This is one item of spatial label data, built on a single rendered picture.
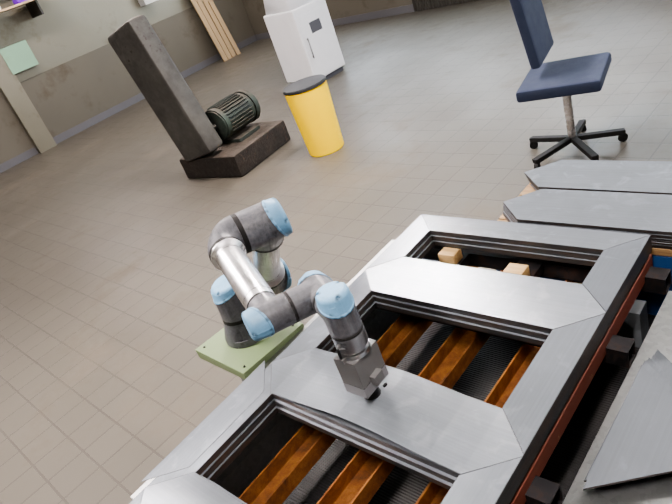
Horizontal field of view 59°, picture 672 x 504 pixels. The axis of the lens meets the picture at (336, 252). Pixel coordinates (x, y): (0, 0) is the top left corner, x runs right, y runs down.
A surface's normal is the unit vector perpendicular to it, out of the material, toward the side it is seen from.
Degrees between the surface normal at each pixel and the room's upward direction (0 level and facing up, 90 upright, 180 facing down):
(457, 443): 3
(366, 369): 90
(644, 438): 0
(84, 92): 90
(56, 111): 90
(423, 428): 6
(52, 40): 90
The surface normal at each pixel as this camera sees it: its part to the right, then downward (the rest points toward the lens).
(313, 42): 0.65, 0.18
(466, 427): -0.27, -0.81
